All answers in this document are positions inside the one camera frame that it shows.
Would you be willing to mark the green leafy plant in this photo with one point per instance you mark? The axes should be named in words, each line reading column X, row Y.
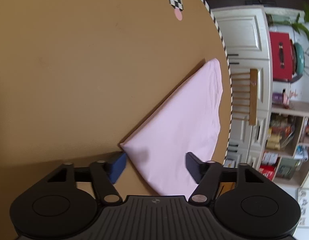
column 303, row 28

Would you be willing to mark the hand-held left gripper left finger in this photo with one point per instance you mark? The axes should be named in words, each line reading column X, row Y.
column 118, row 167

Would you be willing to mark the wooden chair with sticker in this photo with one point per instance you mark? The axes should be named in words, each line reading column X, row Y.
column 253, row 97

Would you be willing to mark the purple water bottle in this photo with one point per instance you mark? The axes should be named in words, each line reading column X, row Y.
column 278, row 98

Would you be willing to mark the pink and white t-shirt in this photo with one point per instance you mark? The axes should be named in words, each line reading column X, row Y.
column 182, row 130

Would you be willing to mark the pink round sticker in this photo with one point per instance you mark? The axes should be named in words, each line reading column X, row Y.
column 178, row 15

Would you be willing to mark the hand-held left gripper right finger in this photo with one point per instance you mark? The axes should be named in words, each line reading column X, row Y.
column 193, row 168

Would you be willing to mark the red gift box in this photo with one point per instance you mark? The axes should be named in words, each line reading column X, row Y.
column 267, row 172

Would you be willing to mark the white cabinet with shelves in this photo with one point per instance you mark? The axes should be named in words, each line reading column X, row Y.
column 242, row 30

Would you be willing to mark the cat print wall poster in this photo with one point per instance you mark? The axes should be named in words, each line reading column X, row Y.
column 305, row 205

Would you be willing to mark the white and orange cartons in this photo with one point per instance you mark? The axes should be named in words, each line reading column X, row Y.
column 269, row 158

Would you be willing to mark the glass vase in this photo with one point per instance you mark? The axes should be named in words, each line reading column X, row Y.
column 279, row 19

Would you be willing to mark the yellow tin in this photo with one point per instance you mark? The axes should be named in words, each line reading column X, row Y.
column 273, row 145
column 274, row 138

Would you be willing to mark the red storage box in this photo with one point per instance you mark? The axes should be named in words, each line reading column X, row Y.
column 282, row 55

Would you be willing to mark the teal ceramic bowl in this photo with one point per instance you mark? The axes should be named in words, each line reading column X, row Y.
column 299, row 57

